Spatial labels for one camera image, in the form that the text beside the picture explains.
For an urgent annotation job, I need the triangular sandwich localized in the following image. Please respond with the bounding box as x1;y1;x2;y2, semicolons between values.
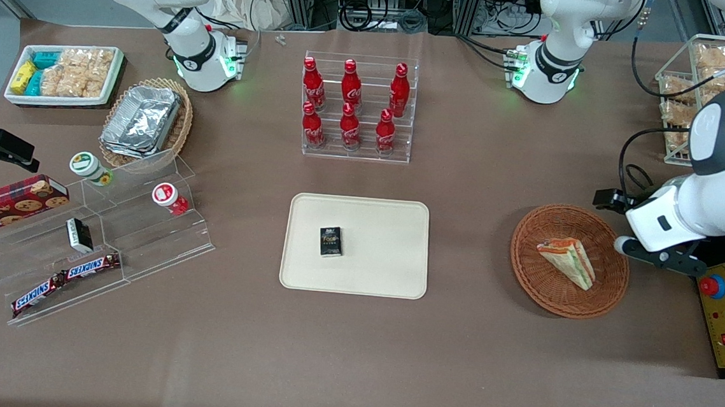
533;236;598;292

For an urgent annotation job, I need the brown round wicker basket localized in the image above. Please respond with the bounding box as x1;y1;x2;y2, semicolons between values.
505;201;635;323

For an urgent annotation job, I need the light oval wicker basket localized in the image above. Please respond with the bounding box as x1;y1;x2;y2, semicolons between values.
98;73;196;173

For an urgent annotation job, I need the beige plastic tray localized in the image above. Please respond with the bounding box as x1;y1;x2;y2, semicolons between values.
278;191;433;301

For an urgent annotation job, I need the red tartan cookie box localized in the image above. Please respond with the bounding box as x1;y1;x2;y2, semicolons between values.
0;171;72;246

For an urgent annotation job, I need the green lid yogurt cup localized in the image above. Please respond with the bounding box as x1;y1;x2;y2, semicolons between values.
68;150;116;188

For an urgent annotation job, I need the white rectangular snack bin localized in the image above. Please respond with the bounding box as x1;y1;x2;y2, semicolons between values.
3;39;126;113

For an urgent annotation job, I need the yellow snack packet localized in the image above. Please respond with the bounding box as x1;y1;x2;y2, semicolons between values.
10;59;38;96

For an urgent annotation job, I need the small black white box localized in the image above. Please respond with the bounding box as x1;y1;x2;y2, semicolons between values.
64;217;97;255

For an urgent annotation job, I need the brown snickers bar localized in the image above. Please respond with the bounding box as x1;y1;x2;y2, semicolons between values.
10;270;69;322
58;249;123;285

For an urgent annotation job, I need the stack of foil trays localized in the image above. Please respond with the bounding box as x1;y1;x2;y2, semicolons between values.
99;82;183;161

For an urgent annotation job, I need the clear acrylic stepped display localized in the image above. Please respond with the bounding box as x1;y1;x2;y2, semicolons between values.
0;136;223;341

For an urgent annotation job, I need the red lid yogurt cup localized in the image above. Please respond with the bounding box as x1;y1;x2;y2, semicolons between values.
150;181;192;218

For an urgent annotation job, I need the red cola bottle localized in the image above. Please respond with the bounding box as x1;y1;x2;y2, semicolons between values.
340;59;365;113
299;101;329;150
374;108;398;156
337;102;363;151
388;62;412;119
300;57;329;112

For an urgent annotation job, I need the clear acrylic bottle rack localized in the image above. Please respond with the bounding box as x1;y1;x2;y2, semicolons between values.
297;50;421;165

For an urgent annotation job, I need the crumpled beige cloth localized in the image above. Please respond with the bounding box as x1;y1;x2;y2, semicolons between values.
204;0;289;33

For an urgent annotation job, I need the black table cable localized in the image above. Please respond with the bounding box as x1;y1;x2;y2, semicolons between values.
616;124;695;205

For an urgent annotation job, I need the white wire rack basket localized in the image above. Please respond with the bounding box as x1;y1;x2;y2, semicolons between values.
649;31;725;169

